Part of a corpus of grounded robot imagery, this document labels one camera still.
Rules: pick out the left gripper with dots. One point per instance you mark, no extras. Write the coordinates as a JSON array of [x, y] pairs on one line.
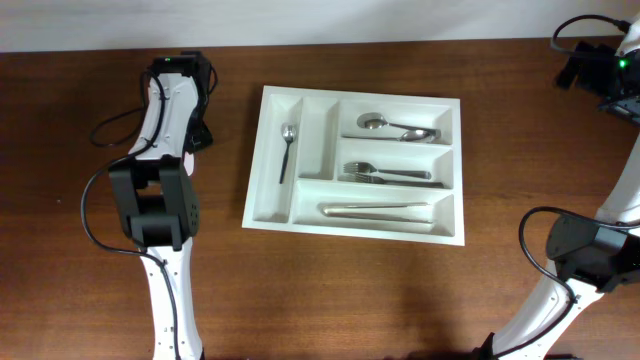
[[203, 140]]

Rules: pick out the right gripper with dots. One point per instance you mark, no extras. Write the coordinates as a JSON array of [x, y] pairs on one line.
[[595, 60]]

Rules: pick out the small teaspoon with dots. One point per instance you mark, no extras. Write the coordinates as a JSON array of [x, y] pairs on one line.
[[289, 135]]

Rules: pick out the large spoon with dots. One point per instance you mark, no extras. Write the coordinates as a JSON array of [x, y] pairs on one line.
[[375, 120], [427, 136]]

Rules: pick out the metal fork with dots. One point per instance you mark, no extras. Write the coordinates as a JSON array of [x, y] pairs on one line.
[[369, 179], [368, 168]]

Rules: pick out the metal tongs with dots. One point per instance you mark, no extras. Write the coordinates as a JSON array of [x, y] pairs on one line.
[[411, 212]]

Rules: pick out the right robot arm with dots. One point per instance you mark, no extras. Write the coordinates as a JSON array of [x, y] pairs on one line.
[[586, 257]]

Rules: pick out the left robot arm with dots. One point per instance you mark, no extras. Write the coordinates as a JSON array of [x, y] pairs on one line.
[[157, 205]]

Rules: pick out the pink plastic knife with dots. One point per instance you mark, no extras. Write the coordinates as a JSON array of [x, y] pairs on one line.
[[189, 163]]

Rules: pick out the white cutlery tray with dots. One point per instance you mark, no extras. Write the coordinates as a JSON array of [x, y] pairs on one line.
[[317, 156]]

